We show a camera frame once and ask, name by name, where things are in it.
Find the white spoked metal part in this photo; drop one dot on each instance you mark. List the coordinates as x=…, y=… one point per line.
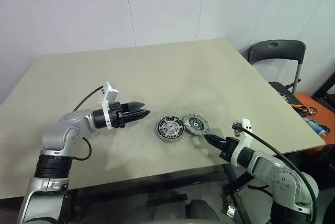
x=284, y=97

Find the orange box with tools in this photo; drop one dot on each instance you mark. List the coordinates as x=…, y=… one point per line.
x=325, y=115

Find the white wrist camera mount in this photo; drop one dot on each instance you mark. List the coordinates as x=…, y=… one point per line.
x=246, y=124
x=107, y=90

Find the dark wooden furniture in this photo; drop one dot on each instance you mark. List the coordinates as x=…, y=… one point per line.
x=327, y=88

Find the black flat bar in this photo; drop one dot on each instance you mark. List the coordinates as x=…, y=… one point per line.
x=167, y=200

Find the silver metal latch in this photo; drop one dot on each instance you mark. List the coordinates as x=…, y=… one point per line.
x=230, y=209

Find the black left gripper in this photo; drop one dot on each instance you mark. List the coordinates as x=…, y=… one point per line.
x=117, y=115

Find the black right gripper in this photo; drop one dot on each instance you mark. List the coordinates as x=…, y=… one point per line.
x=230, y=146

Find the grey round motor cover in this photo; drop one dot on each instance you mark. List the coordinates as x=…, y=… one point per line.
x=196, y=124

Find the silver motor stator copper coils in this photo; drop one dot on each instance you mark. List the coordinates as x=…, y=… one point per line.
x=170, y=129

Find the black metal table frame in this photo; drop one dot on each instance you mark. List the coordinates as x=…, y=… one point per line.
x=146, y=182

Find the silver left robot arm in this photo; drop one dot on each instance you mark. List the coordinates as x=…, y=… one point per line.
x=60, y=135

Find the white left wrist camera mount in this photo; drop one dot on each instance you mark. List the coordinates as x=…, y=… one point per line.
x=107, y=90

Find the dark rounded shape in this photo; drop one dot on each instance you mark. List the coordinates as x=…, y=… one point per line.
x=201, y=212

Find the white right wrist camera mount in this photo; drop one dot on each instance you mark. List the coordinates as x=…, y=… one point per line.
x=246, y=124

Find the blue cylindrical tool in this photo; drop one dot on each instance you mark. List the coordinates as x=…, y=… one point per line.
x=315, y=125

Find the dark grey folding chair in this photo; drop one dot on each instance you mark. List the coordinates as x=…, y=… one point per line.
x=277, y=50

